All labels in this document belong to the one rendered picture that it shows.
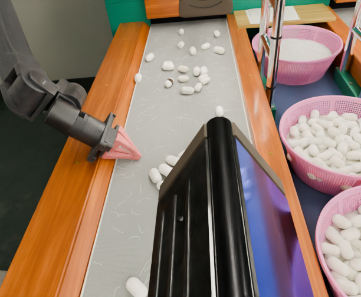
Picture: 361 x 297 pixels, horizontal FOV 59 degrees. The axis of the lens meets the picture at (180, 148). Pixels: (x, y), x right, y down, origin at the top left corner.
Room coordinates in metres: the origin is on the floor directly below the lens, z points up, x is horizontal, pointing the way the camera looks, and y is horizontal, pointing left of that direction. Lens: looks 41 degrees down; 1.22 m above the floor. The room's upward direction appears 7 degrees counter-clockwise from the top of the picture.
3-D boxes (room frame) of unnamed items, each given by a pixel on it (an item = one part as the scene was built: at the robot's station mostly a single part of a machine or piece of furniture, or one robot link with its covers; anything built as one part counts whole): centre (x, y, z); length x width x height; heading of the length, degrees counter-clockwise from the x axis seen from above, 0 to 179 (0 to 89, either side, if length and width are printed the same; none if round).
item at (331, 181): (0.50, -0.35, 0.72); 0.27 x 0.27 x 0.10
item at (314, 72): (0.93, -0.40, 0.72); 0.27 x 0.27 x 0.10
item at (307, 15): (1.15, -0.42, 0.77); 0.33 x 0.15 x 0.01; 83
